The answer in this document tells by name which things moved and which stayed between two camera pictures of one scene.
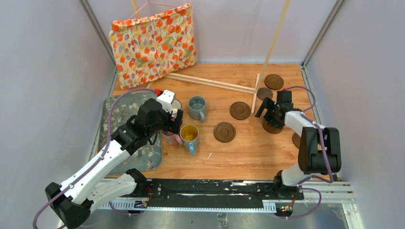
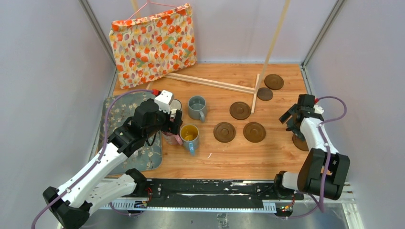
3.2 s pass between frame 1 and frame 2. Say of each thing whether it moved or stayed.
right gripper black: moved
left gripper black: stayed
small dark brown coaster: stayed
